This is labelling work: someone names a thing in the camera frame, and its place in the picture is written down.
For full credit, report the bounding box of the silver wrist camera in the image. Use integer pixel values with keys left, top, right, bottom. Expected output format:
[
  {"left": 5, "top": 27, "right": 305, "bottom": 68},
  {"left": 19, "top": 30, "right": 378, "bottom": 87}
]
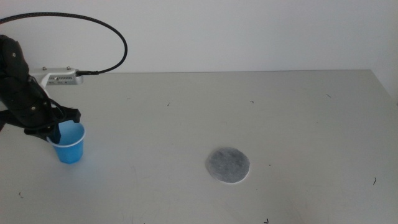
[{"left": 29, "top": 66, "right": 85, "bottom": 94}]

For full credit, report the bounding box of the round grey cup mat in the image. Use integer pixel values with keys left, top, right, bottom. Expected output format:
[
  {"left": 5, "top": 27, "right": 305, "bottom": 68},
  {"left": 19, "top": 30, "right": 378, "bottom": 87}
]
[{"left": 205, "top": 146, "right": 251, "bottom": 184}]

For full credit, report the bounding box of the blue plastic cup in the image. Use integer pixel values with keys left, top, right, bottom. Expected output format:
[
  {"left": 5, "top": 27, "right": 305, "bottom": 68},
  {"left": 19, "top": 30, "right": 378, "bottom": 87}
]
[{"left": 46, "top": 120, "right": 86, "bottom": 165}]

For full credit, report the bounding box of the black braided cable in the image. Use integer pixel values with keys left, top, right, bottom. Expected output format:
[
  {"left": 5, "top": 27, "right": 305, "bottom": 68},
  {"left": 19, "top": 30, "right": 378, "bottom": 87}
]
[{"left": 0, "top": 12, "right": 129, "bottom": 77}]

